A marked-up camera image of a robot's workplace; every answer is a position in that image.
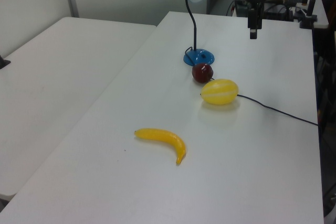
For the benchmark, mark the blue gooseneck desk lamp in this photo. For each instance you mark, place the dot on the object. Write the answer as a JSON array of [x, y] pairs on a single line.
[[197, 56]]

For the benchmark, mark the black clamp mount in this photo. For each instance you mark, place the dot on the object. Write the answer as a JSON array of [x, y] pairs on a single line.
[[3, 62]]

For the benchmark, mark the yellow striped toy melon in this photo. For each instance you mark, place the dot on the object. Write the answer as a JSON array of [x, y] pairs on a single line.
[[219, 91]]

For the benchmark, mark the red toy apple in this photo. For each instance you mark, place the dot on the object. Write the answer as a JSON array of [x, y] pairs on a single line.
[[202, 73]]

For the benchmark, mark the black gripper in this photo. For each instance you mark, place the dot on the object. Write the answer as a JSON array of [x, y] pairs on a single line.
[[256, 1]]

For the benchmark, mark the black equipment box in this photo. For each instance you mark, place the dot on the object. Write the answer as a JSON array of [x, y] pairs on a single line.
[[278, 12]]

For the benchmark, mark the yellow toy banana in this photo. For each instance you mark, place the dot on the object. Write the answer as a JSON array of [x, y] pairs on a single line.
[[165, 136]]

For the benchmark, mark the white side table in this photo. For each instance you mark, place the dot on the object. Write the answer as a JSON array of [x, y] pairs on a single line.
[[52, 77]]

